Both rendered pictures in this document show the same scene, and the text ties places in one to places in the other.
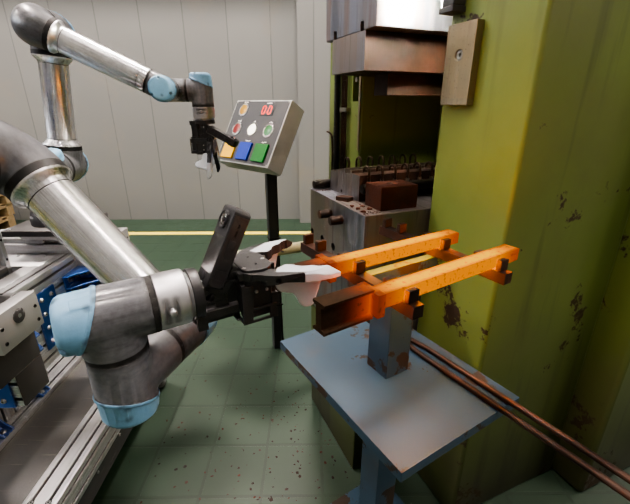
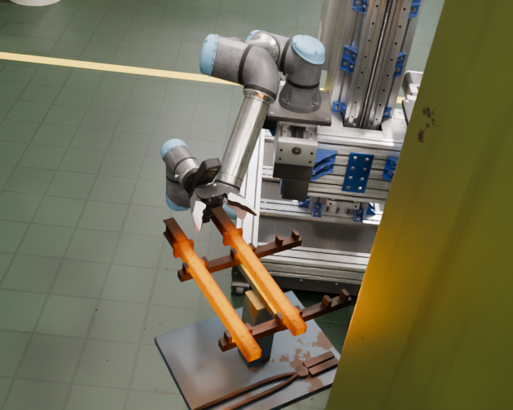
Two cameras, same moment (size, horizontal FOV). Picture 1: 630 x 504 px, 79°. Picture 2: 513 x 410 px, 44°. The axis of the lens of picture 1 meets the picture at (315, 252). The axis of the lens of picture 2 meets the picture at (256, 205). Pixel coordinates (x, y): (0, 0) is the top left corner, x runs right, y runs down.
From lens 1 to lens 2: 150 cm
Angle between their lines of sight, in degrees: 76
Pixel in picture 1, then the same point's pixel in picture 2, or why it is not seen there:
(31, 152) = (254, 79)
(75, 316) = (165, 148)
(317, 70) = not seen: outside the picture
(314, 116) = not seen: outside the picture
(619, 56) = (445, 380)
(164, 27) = not seen: outside the picture
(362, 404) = (212, 329)
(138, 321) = (171, 167)
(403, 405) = (208, 353)
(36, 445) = (309, 234)
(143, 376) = (172, 190)
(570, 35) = (392, 278)
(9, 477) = (284, 231)
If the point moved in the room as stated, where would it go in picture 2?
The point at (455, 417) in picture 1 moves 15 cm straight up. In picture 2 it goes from (191, 381) to (194, 340)
